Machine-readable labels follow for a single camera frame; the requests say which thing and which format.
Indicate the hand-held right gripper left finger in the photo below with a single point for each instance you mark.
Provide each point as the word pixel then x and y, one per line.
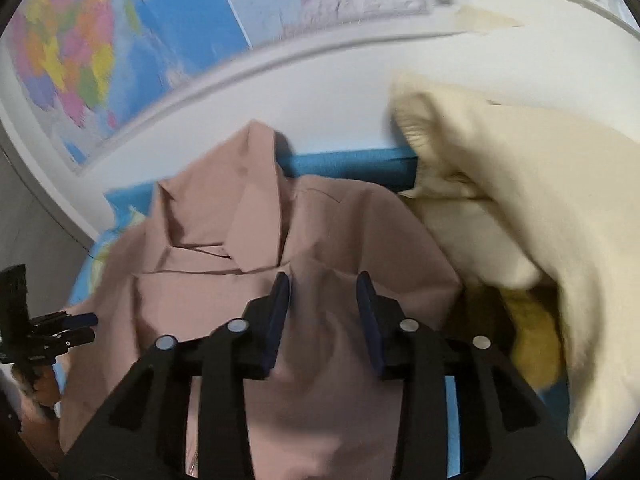
pixel 277 305

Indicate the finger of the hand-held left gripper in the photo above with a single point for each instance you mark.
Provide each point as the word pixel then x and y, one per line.
pixel 75 337
pixel 80 318

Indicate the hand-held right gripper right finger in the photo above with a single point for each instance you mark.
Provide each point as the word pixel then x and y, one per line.
pixel 367 310

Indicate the pink collared shirt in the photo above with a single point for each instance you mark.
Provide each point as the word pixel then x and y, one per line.
pixel 325 240

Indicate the person's left forearm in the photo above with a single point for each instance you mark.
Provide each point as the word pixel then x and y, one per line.
pixel 42 442

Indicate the person's left hand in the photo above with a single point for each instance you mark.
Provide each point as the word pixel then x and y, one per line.
pixel 42 385

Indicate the blue printed blanket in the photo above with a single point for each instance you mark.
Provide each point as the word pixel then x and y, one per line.
pixel 350 172

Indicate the yellow garment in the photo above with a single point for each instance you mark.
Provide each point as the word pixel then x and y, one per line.
pixel 535 340

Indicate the cream knit garment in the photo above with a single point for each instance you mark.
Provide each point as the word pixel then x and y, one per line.
pixel 550 185

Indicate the beige tape strip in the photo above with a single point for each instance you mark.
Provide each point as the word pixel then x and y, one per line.
pixel 487 19

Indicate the colourful wall map poster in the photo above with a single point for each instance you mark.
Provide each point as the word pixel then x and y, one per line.
pixel 80 45

